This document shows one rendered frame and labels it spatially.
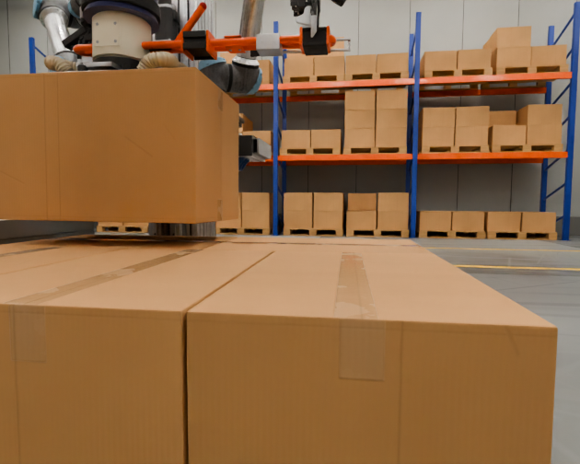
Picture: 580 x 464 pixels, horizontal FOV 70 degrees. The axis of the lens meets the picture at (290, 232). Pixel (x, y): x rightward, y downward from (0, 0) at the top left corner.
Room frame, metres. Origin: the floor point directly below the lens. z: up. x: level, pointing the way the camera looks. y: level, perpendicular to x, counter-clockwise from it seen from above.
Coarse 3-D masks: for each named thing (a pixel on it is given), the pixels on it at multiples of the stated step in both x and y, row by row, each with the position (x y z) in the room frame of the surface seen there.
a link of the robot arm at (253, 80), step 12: (252, 0) 1.68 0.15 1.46; (264, 0) 1.72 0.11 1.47; (252, 12) 1.70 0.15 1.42; (240, 24) 1.74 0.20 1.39; (252, 24) 1.72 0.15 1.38; (252, 36) 1.74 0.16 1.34; (240, 60) 1.78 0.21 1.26; (252, 60) 1.79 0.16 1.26; (240, 72) 1.79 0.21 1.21; (252, 72) 1.80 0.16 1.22; (240, 84) 1.80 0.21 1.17; (252, 84) 1.82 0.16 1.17
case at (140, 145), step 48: (0, 96) 1.17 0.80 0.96; (48, 96) 1.14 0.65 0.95; (96, 96) 1.12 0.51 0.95; (144, 96) 1.10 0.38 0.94; (192, 96) 1.08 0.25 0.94; (0, 144) 1.17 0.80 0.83; (48, 144) 1.14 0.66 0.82; (96, 144) 1.12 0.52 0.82; (144, 144) 1.10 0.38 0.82; (192, 144) 1.08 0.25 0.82; (0, 192) 1.17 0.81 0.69; (48, 192) 1.14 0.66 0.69; (96, 192) 1.12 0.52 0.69; (144, 192) 1.10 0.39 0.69; (192, 192) 1.08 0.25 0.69
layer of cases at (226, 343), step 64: (0, 256) 0.92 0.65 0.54; (64, 256) 0.93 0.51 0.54; (128, 256) 0.93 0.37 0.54; (192, 256) 0.94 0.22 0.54; (256, 256) 0.94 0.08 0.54; (320, 256) 0.95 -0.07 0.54; (384, 256) 0.96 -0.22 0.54; (0, 320) 0.50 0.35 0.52; (64, 320) 0.49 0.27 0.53; (128, 320) 0.47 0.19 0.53; (192, 320) 0.46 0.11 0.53; (256, 320) 0.45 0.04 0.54; (320, 320) 0.44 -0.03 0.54; (384, 320) 0.44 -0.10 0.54; (448, 320) 0.43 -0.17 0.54; (512, 320) 0.43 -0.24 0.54; (0, 384) 0.50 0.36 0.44; (64, 384) 0.49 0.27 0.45; (128, 384) 0.47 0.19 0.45; (192, 384) 0.46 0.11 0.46; (256, 384) 0.45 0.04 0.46; (320, 384) 0.44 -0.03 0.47; (384, 384) 0.43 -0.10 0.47; (448, 384) 0.43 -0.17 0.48; (512, 384) 0.42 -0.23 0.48; (0, 448) 0.50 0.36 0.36; (64, 448) 0.49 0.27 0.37; (128, 448) 0.47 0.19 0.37; (192, 448) 0.46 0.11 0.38; (256, 448) 0.45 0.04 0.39; (320, 448) 0.44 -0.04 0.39; (384, 448) 0.43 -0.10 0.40; (448, 448) 0.42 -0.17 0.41; (512, 448) 0.42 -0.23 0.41
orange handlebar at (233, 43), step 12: (228, 36) 1.24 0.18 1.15; (240, 36) 1.24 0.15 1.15; (288, 36) 1.22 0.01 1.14; (84, 48) 1.31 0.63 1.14; (144, 48) 1.29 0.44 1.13; (156, 48) 1.28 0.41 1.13; (168, 48) 1.28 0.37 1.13; (180, 48) 1.31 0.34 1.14; (216, 48) 1.29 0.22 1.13; (228, 48) 1.26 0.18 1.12; (240, 48) 1.26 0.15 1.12; (252, 48) 1.28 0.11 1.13; (288, 48) 1.27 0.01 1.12
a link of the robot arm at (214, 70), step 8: (200, 64) 1.76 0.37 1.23; (208, 64) 1.74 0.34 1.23; (216, 64) 1.75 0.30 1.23; (224, 64) 1.78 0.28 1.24; (208, 72) 1.74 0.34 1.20; (216, 72) 1.75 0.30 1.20; (224, 72) 1.76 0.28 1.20; (232, 72) 1.78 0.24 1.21; (216, 80) 1.75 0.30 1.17; (224, 80) 1.77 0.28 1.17; (232, 80) 1.78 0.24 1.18; (224, 88) 1.78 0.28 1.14
